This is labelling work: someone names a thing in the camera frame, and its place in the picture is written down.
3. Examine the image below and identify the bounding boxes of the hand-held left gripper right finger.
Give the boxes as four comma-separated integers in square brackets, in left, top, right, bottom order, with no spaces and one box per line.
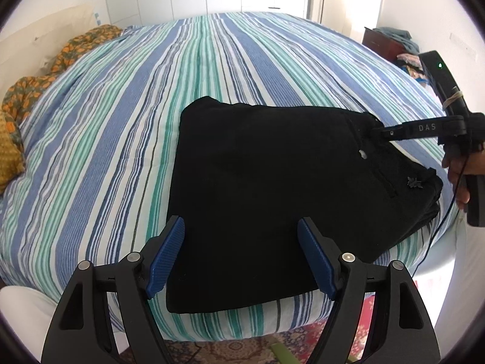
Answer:
[297,217,442,364]

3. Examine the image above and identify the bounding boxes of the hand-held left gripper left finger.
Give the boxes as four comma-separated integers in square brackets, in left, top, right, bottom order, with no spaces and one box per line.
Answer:
[41,215,186,364]

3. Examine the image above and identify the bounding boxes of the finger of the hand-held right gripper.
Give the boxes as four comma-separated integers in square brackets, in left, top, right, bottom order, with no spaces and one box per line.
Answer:
[369,116,466,143]

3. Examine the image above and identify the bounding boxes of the black pants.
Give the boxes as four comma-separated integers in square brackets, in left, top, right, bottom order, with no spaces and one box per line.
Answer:
[166,98,444,315]

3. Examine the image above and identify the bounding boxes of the person's right hand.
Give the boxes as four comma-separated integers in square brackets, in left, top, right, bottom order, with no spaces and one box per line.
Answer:
[441,113,485,212]

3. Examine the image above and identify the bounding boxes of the colourful clothes pile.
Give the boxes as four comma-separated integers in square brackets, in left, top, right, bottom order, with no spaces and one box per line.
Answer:
[397,53,436,84]

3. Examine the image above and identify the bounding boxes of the grey-blue folded cloth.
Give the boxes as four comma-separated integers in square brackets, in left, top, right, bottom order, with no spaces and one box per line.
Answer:
[375,26,419,54]

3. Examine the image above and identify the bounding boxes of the dark wooden nightstand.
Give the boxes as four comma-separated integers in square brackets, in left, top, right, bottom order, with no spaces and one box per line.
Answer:
[362,26,406,61]

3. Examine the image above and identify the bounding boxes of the green flat object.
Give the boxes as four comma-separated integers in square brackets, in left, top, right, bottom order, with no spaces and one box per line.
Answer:
[271,343,300,364]

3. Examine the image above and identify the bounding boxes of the white cloth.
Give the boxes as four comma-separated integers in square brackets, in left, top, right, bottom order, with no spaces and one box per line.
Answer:
[413,212,467,334]
[0,286,57,364]

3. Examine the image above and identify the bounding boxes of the striped bed cover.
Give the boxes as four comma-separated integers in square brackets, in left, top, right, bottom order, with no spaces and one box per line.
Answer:
[0,11,461,342]

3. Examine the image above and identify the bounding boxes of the mustard knit blanket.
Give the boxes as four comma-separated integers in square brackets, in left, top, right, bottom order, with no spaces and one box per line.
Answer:
[0,112,26,194]

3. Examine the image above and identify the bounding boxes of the orange floral cloth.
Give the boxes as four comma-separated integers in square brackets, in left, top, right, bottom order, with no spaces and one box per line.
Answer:
[2,25,124,152]

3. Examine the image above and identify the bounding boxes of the cream padded headboard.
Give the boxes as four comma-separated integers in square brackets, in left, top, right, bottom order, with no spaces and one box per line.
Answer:
[0,4,110,95]

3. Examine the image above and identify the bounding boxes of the black cable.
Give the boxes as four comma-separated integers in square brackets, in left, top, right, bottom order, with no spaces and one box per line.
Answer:
[412,172,461,277]

